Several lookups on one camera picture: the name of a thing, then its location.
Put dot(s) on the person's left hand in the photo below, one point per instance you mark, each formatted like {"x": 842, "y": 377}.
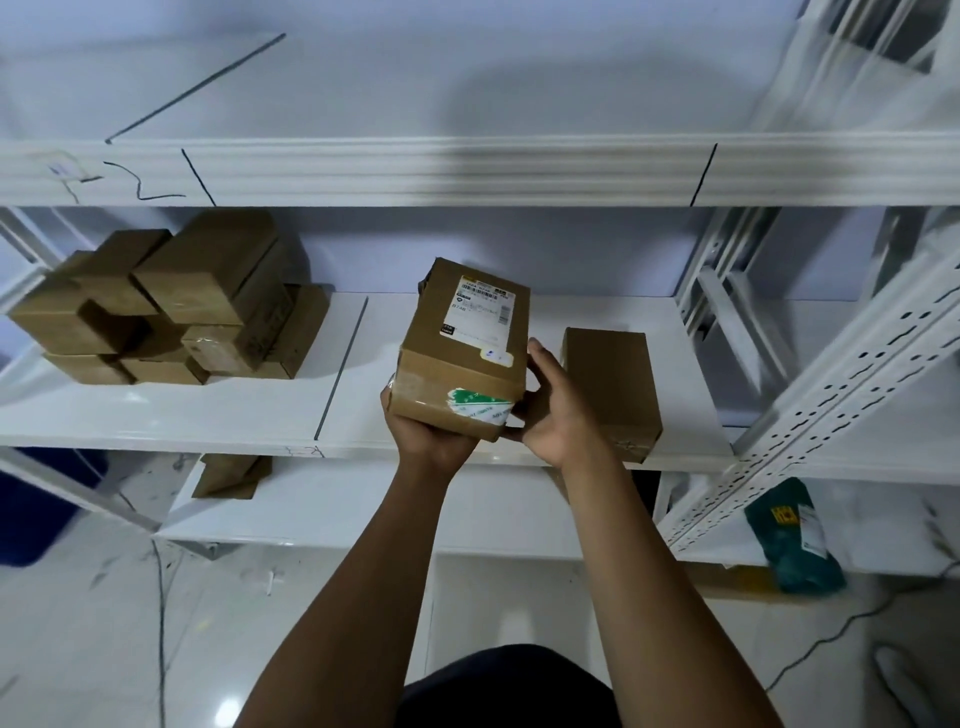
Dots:
{"x": 431, "y": 450}

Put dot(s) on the person's right hand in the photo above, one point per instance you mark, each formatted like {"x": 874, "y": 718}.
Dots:
{"x": 559, "y": 424}

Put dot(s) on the person's right thumb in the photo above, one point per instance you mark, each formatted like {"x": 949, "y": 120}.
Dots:
{"x": 544, "y": 364}

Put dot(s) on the person's left thumb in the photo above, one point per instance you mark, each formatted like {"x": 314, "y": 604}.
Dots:
{"x": 387, "y": 409}

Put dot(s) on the labelled brown cardboard box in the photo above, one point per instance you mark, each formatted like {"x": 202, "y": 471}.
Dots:
{"x": 457, "y": 352}

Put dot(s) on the person's left forearm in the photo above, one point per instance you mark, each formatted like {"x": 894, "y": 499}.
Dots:
{"x": 360, "y": 600}

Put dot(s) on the person's right forearm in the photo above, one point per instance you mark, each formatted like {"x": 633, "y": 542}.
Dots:
{"x": 652, "y": 600}

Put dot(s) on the plain brown cardboard box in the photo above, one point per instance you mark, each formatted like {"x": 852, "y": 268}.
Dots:
{"x": 611, "y": 390}

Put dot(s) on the flat brown cardboard box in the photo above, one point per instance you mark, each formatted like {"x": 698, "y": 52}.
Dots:
{"x": 225, "y": 476}

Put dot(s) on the white metal shelf rack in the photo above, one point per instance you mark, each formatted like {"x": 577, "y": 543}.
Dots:
{"x": 450, "y": 169}

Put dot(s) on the pile of brown cardboard boxes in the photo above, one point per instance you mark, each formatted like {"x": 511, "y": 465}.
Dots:
{"x": 195, "y": 300}

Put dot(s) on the white perforated metal rack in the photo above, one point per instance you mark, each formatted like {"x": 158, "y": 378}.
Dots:
{"x": 840, "y": 390}

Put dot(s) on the green plastic parcel bag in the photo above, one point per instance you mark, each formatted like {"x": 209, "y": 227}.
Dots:
{"x": 795, "y": 540}

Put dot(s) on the person's dark clothing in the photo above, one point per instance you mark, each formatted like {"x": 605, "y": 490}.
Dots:
{"x": 510, "y": 690}

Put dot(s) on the blue plastic bin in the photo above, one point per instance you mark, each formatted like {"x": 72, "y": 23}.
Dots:
{"x": 30, "y": 510}

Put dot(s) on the white shoe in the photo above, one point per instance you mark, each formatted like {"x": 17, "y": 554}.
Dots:
{"x": 904, "y": 686}

